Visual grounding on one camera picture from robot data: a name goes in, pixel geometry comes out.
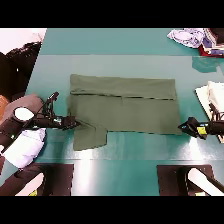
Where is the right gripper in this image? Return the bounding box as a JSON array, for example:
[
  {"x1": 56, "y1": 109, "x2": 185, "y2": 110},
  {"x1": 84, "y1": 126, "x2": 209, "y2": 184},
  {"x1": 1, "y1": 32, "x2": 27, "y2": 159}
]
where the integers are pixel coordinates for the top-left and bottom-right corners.
[{"x1": 177, "y1": 116, "x2": 209, "y2": 140}]

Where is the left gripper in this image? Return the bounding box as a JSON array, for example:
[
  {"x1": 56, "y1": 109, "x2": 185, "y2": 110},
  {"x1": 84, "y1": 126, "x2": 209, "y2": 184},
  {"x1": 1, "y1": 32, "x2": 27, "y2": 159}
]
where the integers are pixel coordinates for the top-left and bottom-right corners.
[{"x1": 56, "y1": 114, "x2": 82, "y2": 131}]

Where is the olive green T-shirt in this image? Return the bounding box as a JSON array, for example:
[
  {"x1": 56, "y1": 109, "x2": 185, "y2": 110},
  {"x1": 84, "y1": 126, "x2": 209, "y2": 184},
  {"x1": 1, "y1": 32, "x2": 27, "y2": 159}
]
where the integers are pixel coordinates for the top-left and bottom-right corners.
[{"x1": 67, "y1": 73, "x2": 184, "y2": 152}]

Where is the red garment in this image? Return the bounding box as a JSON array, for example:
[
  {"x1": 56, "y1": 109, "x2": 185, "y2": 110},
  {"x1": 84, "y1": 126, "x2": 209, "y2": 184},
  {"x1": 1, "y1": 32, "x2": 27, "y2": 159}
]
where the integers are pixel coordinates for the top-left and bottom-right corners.
[{"x1": 198, "y1": 44, "x2": 224, "y2": 59}]

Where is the pale lilac garment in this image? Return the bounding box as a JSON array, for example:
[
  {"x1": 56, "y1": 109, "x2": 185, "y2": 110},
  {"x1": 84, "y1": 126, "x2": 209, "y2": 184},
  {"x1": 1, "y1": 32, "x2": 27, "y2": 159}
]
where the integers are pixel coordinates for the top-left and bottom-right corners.
[{"x1": 166, "y1": 28, "x2": 207, "y2": 50}]

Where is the heap of clothes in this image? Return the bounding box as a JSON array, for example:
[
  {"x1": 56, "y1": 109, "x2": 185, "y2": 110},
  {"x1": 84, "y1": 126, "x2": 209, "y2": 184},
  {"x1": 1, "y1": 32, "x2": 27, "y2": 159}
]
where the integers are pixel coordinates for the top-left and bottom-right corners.
[{"x1": 203, "y1": 27, "x2": 224, "y2": 48}]

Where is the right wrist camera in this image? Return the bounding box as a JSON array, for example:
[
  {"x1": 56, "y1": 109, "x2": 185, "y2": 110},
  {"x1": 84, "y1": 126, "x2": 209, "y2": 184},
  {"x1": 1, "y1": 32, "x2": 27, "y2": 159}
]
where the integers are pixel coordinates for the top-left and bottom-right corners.
[{"x1": 208, "y1": 102, "x2": 224, "y2": 123}]

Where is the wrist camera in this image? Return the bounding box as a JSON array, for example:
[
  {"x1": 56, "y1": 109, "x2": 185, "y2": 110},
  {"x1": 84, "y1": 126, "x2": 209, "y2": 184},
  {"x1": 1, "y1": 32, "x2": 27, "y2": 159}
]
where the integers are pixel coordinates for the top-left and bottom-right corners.
[
  {"x1": 40, "y1": 91, "x2": 61, "y2": 118},
  {"x1": 208, "y1": 102, "x2": 224, "y2": 123}
]

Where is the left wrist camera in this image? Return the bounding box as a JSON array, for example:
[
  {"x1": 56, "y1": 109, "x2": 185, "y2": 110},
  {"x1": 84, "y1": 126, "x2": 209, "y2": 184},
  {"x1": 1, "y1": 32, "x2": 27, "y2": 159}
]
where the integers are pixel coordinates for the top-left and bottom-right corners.
[{"x1": 40, "y1": 91, "x2": 61, "y2": 118}]

